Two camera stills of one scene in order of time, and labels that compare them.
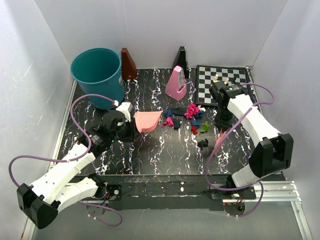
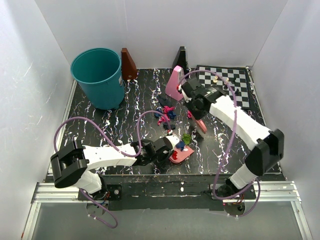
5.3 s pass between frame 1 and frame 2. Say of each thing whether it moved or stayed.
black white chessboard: stayed
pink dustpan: moved
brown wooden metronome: stayed
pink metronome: stayed
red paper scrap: moved
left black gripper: moved
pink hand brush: moved
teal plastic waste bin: stayed
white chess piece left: stayed
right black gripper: moved
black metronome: stayed
